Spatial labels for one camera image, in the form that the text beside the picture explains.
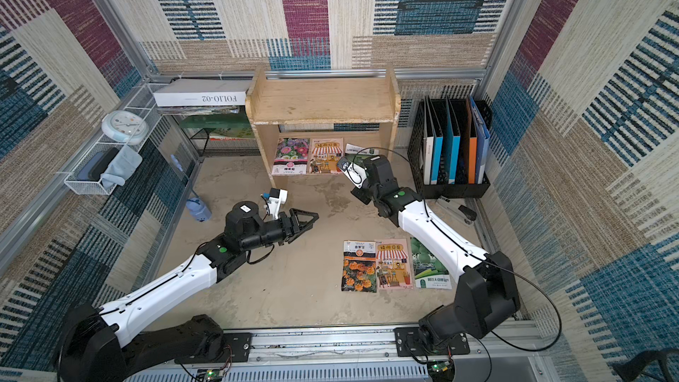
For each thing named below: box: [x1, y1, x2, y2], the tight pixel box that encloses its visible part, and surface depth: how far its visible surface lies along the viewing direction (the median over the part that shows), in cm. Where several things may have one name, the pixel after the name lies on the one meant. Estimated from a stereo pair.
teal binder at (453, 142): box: [444, 96, 461, 185], surface depth 91 cm
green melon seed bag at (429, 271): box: [410, 236, 452, 290], surface depth 89 cm
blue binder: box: [468, 95, 491, 184], surface depth 89 cm
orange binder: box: [465, 98, 478, 185], surface depth 91 cm
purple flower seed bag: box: [271, 137, 311, 176], surface depth 91 cm
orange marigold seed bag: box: [341, 239, 378, 293], surface depth 89 cm
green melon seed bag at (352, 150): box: [344, 143, 380, 158], surface depth 93 cm
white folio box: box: [152, 78, 253, 107], surface depth 81 cm
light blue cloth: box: [100, 145, 143, 190], surface depth 70 cm
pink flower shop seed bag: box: [375, 238, 414, 291], surface depth 89 cm
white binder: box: [422, 95, 435, 185], surface depth 90 cm
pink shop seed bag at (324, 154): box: [308, 137, 344, 175], surface depth 93 cm
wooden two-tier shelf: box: [245, 65, 402, 188], surface depth 76 cm
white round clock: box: [100, 110, 150, 146], surface depth 76 cm
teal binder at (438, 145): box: [426, 95, 444, 185], surface depth 89 cm
